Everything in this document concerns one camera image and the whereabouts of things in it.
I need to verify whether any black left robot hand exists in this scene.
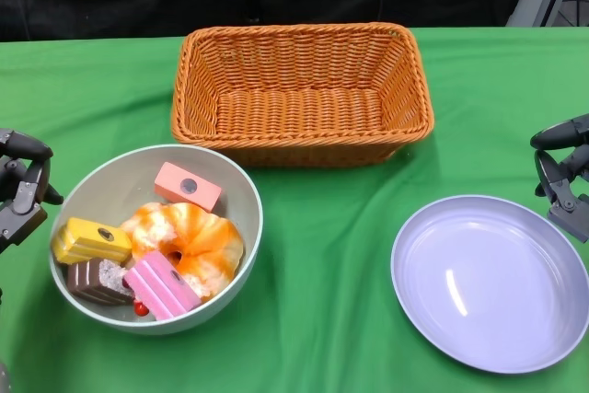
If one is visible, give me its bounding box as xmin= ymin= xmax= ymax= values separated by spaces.
xmin=0 ymin=128 xmax=64 ymax=255

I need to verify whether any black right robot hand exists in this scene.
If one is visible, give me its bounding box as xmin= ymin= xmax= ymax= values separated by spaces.
xmin=529 ymin=113 xmax=589 ymax=243

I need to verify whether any pale green bowl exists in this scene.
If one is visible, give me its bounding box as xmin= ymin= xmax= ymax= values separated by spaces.
xmin=48 ymin=144 xmax=264 ymax=337

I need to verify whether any orange swirl ring bread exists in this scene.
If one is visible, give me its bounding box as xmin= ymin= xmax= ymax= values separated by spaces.
xmin=120 ymin=202 xmax=245 ymax=297

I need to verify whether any yellow layered cake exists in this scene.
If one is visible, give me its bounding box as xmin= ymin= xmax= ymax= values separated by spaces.
xmin=51 ymin=216 xmax=133 ymax=266

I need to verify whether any chocolate layered cake with cherry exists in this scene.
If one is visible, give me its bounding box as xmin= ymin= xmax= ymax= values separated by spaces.
xmin=67 ymin=258 xmax=135 ymax=306

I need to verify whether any lavender plate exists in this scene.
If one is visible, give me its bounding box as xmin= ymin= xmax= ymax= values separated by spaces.
xmin=389 ymin=194 xmax=583 ymax=375

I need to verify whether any salmon block cake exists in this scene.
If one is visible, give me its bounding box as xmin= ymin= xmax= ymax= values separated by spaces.
xmin=154 ymin=161 xmax=225 ymax=214

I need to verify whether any pink layered cake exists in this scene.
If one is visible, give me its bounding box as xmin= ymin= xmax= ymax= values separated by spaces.
xmin=122 ymin=250 xmax=202 ymax=321

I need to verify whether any orange wicker basket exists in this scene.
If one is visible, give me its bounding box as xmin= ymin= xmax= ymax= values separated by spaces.
xmin=170 ymin=22 xmax=436 ymax=168

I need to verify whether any green tablecloth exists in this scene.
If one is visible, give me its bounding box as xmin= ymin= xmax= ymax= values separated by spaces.
xmin=0 ymin=24 xmax=589 ymax=393

